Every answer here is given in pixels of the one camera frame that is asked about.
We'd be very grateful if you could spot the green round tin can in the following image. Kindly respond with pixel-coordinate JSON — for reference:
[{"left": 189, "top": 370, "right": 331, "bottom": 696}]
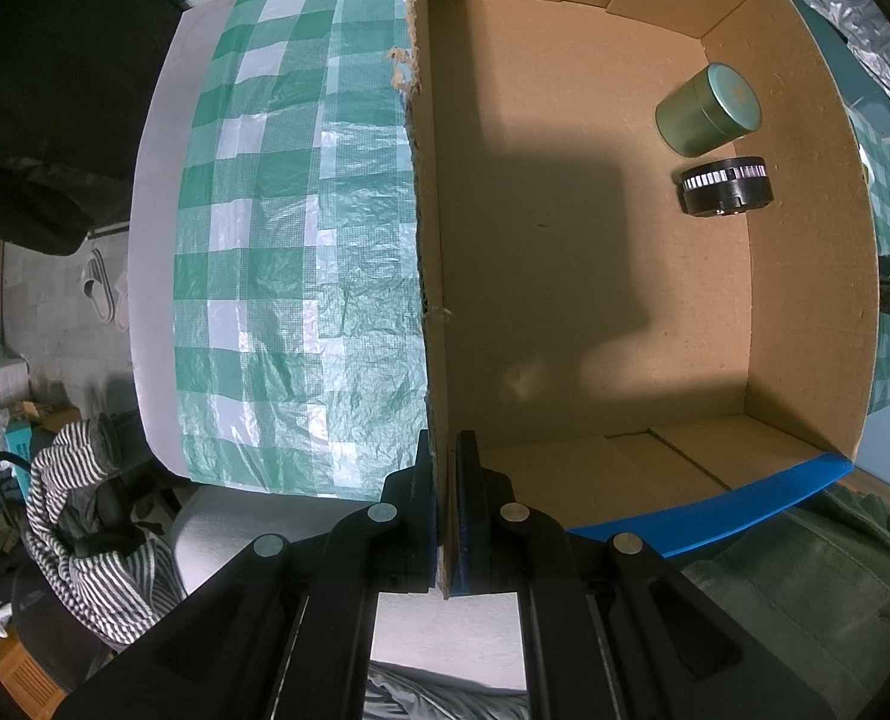
[{"left": 655, "top": 62, "right": 762, "bottom": 158}]

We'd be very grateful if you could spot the white sandal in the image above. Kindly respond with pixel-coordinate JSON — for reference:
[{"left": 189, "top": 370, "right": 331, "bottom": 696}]
[{"left": 81, "top": 249, "right": 116, "bottom": 325}]

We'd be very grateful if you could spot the dark green jacket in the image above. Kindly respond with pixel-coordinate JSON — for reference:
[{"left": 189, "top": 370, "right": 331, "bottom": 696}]
[{"left": 679, "top": 484, "right": 890, "bottom": 718}]

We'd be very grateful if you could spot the black round tape dispenser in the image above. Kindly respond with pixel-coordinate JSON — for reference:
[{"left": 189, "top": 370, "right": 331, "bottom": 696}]
[{"left": 676, "top": 156, "right": 774, "bottom": 216}]

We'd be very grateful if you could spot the green white checkered tablecloth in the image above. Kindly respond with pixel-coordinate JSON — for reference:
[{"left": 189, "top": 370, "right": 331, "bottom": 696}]
[{"left": 173, "top": 0, "right": 427, "bottom": 500}]

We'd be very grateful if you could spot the black white striped garment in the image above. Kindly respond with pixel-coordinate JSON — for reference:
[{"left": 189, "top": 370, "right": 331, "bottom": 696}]
[{"left": 24, "top": 415, "right": 185, "bottom": 650}]

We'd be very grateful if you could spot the brown cardboard box blue rim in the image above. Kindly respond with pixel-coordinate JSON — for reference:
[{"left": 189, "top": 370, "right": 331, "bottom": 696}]
[{"left": 406, "top": 0, "right": 877, "bottom": 554}]

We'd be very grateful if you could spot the black hanging garment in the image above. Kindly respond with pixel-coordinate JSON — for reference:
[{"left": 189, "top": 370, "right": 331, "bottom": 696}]
[{"left": 0, "top": 0, "right": 183, "bottom": 255}]

